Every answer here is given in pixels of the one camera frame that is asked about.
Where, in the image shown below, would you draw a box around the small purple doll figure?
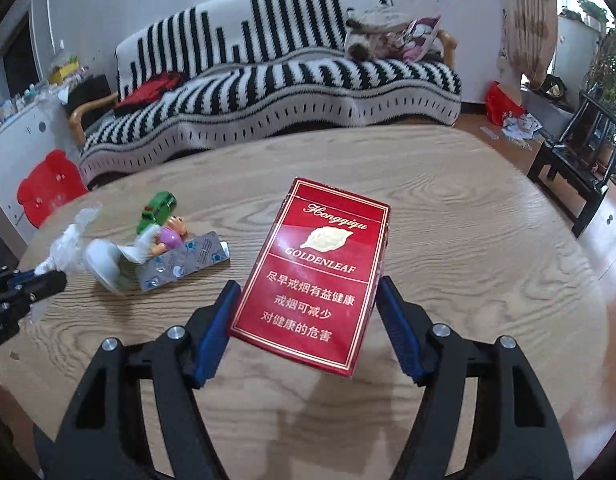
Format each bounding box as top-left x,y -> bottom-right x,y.
150,215 -> 189,257

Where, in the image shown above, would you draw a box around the potted plants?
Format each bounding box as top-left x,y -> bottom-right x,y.
578,0 -> 616,126

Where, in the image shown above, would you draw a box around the clear plastic bag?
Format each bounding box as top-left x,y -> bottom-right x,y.
28,203 -> 103,323

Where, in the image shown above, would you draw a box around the dark wooden chair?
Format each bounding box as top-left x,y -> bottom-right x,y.
526,91 -> 616,238

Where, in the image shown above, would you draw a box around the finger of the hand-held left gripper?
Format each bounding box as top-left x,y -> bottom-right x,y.
0,267 -> 39,288
15,270 -> 69,306

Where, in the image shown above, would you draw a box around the green toy car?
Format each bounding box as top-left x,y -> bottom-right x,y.
137,191 -> 179,234

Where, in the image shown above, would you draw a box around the black white striped blanket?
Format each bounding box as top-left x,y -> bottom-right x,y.
79,0 -> 462,186

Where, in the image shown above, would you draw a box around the curled white paper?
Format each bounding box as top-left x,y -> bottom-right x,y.
84,237 -> 135,295

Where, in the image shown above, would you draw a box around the wooden sofa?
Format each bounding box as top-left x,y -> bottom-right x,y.
69,0 -> 463,186

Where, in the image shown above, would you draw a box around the brown stuffed toy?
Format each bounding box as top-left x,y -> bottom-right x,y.
344,7 -> 413,61

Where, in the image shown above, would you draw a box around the black box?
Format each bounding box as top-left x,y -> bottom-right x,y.
65,75 -> 114,128

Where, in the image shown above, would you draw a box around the red cloth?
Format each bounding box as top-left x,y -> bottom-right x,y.
113,72 -> 183,113

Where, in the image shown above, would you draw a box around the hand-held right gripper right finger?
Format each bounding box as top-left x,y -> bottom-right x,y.
375,276 -> 573,480

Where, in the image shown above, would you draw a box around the scattered papers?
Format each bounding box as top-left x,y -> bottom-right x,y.
500,112 -> 544,149

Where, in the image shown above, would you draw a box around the red pig-shaped stool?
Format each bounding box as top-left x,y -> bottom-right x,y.
17,150 -> 89,228

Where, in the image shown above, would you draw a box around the pink printed cushion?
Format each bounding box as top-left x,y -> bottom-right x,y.
403,14 -> 443,61

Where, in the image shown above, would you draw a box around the white cabinet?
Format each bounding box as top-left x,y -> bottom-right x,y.
0,92 -> 84,241

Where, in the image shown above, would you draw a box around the red bag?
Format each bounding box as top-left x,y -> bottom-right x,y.
485,81 -> 526,127

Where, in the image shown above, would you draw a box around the red cigarette box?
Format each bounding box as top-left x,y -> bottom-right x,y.
229,176 -> 393,377

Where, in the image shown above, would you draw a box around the yellow box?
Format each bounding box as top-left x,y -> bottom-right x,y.
49,62 -> 81,85

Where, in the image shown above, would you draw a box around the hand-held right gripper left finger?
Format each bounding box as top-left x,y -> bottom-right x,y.
54,280 -> 243,480

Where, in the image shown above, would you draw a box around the clutter of small bottles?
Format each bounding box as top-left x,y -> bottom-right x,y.
0,82 -> 56,126

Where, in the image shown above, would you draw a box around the patterned curtain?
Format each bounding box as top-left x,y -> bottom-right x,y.
502,0 -> 561,88

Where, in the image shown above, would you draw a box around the grey printed packet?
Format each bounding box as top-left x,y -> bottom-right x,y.
139,231 -> 232,294

